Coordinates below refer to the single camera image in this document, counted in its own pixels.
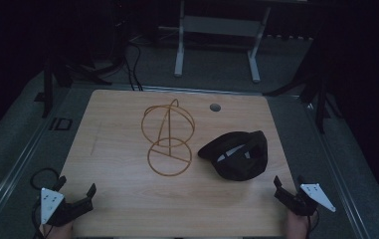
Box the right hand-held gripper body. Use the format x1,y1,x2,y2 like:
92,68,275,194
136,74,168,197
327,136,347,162
274,182,337,217

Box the black looped gripper cable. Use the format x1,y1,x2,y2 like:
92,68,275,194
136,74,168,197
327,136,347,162
30,167,62,239

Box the person's left hand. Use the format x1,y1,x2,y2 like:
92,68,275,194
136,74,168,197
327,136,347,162
39,221,76,239

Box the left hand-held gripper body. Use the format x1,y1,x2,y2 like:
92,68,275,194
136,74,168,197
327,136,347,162
39,187,95,228

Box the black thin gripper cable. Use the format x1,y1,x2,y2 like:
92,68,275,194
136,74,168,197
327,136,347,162
305,212,320,239

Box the black cap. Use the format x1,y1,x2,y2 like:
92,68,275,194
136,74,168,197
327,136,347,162
197,129,269,182

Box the person's right hand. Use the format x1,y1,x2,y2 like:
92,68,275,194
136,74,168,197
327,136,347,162
284,210,319,239

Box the gold wire hat stand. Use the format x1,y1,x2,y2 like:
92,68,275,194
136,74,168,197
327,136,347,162
140,98,196,177

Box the white metal desk frame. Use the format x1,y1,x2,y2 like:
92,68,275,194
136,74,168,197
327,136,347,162
173,0,273,84

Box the black floor cables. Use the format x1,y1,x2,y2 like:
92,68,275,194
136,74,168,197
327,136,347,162
122,39,145,93

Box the black tripod stand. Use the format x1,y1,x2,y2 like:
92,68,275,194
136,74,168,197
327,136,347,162
40,49,125,120
263,66,344,134

